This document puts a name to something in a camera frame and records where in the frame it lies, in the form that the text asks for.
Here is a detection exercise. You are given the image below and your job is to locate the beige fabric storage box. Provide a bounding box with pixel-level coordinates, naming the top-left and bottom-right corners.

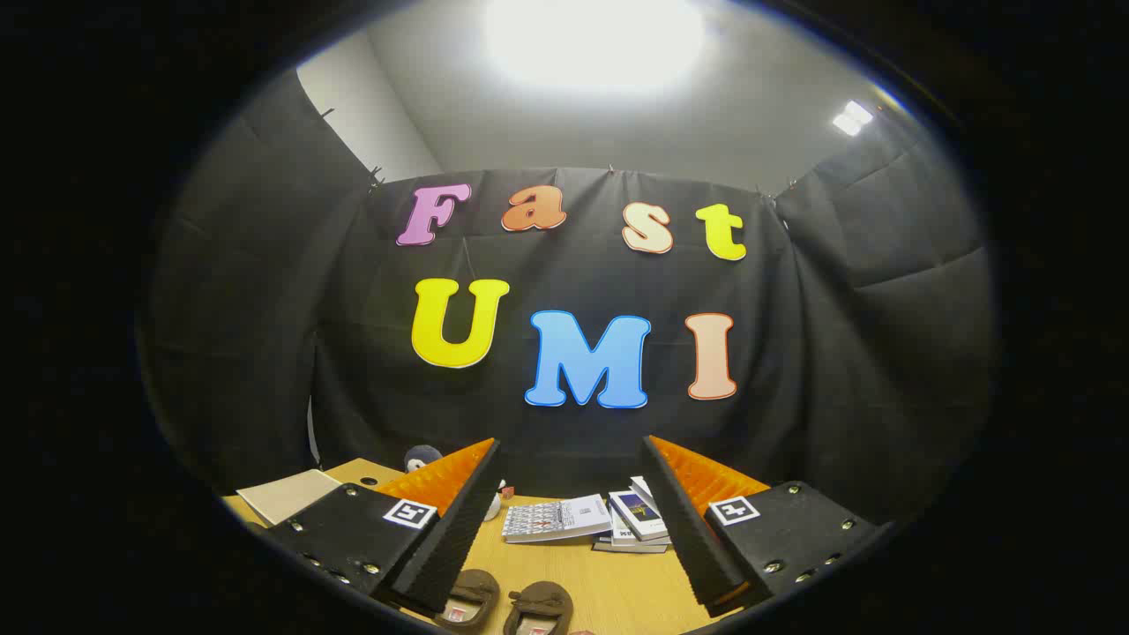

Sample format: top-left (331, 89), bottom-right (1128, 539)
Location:
top-left (236, 470), bottom-right (341, 527)

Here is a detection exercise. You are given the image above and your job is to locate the small rectangular ceiling light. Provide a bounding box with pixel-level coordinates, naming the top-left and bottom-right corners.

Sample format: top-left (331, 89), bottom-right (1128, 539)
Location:
top-left (832, 100), bottom-right (874, 138)

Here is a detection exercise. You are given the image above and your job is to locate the white book blue cover picture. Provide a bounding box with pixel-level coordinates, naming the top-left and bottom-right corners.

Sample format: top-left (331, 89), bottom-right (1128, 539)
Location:
top-left (609, 490), bottom-right (671, 542)

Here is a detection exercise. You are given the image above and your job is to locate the white book with black print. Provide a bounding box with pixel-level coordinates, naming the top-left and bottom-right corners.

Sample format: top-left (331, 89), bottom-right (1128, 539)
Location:
top-left (610, 512), bottom-right (671, 549)

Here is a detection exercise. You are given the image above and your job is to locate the dark grey cover book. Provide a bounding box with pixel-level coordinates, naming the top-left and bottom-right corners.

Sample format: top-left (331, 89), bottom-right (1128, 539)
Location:
top-left (593, 534), bottom-right (669, 555)

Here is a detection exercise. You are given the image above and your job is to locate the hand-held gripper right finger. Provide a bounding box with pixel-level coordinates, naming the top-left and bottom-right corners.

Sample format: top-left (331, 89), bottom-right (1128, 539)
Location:
top-left (641, 435), bottom-right (893, 618)

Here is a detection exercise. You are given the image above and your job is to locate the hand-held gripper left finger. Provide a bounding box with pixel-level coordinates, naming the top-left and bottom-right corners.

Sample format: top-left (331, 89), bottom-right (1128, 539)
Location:
top-left (262, 438), bottom-right (501, 615)

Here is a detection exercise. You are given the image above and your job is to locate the brown fuzzy shoe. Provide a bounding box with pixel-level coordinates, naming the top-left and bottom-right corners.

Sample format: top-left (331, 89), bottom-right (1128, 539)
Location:
top-left (505, 580), bottom-right (574, 635)
top-left (438, 569), bottom-right (500, 630)

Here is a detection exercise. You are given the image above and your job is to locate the grey patterned cover book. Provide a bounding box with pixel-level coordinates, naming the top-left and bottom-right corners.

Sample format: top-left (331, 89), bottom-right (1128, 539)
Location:
top-left (503, 494), bottom-right (612, 544)

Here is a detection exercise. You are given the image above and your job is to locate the large round ceiling light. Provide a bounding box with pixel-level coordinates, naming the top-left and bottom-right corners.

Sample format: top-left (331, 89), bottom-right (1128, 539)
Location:
top-left (483, 0), bottom-right (707, 94)

